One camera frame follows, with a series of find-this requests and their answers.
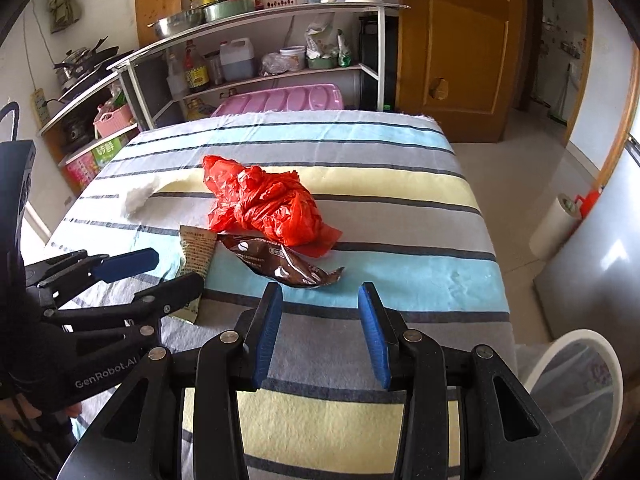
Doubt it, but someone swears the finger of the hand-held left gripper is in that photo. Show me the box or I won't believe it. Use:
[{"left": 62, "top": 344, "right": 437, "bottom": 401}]
[
  {"left": 42, "top": 272, "right": 206, "bottom": 337},
  {"left": 25, "top": 247, "right": 161, "bottom": 302}
]

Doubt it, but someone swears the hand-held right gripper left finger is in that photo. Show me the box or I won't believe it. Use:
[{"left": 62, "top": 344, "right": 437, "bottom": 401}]
[{"left": 59, "top": 281, "right": 284, "bottom": 480}]

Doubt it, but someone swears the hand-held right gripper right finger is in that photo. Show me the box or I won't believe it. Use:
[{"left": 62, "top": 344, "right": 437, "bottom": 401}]
[{"left": 356, "top": 281, "right": 583, "bottom": 480}]

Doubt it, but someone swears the tan snack packet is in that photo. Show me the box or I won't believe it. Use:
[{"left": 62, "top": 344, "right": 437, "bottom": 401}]
[{"left": 170, "top": 225, "right": 220, "bottom": 325}]

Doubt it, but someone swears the brown coffee packet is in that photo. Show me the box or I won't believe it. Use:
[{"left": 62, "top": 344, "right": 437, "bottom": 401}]
[{"left": 217, "top": 232, "right": 347, "bottom": 289}]

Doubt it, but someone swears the white bin with clear bag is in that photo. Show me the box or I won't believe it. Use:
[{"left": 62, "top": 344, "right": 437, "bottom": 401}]
[{"left": 520, "top": 329, "right": 625, "bottom": 480}]

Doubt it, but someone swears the person's left hand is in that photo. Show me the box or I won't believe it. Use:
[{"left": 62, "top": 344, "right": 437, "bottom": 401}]
[{"left": 0, "top": 395, "right": 82, "bottom": 428}]

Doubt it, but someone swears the white crumpled tissue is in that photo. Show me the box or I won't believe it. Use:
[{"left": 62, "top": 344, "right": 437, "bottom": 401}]
[{"left": 122, "top": 176, "right": 169, "bottom": 214}]

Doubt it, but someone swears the green and pink carton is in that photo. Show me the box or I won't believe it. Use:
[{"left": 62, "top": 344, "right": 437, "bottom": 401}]
[{"left": 60, "top": 135, "right": 139, "bottom": 194}]

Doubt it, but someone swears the red plastic bag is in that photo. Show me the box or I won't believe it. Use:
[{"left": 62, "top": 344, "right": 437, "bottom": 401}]
[{"left": 201, "top": 155, "right": 344, "bottom": 257}]

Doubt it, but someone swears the pink storage basket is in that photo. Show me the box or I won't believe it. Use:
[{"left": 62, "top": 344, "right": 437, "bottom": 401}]
[{"left": 93, "top": 105, "right": 135, "bottom": 139}]

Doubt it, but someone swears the striped tablecloth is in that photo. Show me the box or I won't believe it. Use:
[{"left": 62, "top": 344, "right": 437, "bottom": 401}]
[{"left": 42, "top": 107, "right": 518, "bottom": 480}]

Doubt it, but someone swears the low metal shelf rack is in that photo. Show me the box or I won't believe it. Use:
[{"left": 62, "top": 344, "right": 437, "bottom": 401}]
[{"left": 37, "top": 67, "right": 142, "bottom": 197}]

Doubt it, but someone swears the white plastic bottle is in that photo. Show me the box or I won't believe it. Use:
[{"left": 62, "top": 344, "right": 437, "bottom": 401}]
[{"left": 165, "top": 52, "right": 189, "bottom": 101}]

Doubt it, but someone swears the steel pot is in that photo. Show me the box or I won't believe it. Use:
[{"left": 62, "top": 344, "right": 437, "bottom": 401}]
[{"left": 53, "top": 47, "right": 91, "bottom": 89}]

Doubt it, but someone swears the yellow label soy sauce bottle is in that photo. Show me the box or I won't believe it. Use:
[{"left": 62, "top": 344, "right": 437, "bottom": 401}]
[{"left": 183, "top": 40, "right": 210, "bottom": 94}]

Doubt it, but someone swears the white paper towel roll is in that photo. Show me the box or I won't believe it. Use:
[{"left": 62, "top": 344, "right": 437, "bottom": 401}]
[{"left": 529, "top": 192, "right": 584, "bottom": 260}]

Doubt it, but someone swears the black wok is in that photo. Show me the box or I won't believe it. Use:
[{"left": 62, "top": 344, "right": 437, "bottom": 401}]
[{"left": 60, "top": 37, "right": 134, "bottom": 92}]

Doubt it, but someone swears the pink plastic tray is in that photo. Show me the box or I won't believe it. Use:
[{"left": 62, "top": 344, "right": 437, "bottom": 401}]
[{"left": 210, "top": 83, "right": 345, "bottom": 119}]

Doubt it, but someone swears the plastic jug of dark liquid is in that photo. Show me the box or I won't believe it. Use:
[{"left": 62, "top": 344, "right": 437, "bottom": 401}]
[{"left": 219, "top": 37, "right": 255, "bottom": 83}]

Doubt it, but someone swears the silver refrigerator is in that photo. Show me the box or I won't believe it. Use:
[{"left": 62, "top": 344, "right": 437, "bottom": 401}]
[{"left": 532, "top": 125, "right": 640, "bottom": 356}]

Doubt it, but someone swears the steel bowl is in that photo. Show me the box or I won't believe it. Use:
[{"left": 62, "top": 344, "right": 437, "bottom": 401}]
[{"left": 147, "top": 10, "right": 205, "bottom": 39}]

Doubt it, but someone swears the clear food bag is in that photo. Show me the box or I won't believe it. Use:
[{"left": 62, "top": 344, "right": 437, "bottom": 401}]
[{"left": 258, "top": 52, "right": 289, "bottom": 77}]

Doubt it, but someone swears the red plastic object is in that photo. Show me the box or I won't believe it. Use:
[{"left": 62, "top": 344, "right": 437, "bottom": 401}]
[{"left": 574, "top": 187, "right": 604, "bottom": 219}]

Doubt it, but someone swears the white round container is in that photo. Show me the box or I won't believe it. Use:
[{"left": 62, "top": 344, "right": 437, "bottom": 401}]
[{"left": 278, "top": 46, "right": 307, "bottom": 72}]

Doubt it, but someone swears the hanging green cloth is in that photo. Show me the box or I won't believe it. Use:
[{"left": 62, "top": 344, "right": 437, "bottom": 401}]
[{"left": 47, "top": 0, "right": 84, "bottom": 35}]

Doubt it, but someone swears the green basin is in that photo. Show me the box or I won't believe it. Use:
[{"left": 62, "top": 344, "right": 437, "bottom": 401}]
[{"left": 202, "top": 0, "right": 257, "bottom": 24}]

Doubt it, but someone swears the white plastic bag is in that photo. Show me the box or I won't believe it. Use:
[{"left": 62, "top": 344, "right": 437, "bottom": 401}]
[{"left": 304, "top": 12, "right": 341, "bottom": 61}]

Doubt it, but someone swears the wooden door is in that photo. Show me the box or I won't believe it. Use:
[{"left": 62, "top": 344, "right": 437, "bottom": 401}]
[{"left": 396, "top": 0, "right": 527, "bottom": 144}]

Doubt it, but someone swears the white metal shelf rack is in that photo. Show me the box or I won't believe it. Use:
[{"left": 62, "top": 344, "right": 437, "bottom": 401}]
[{"left": 107, "top": 1, "right": 411, "bottom": 133}]

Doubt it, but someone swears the wall power strip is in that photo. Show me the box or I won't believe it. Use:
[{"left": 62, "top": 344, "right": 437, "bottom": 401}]
[{"left": 30, "top": 87, "right": 51, "bottom": 126}]

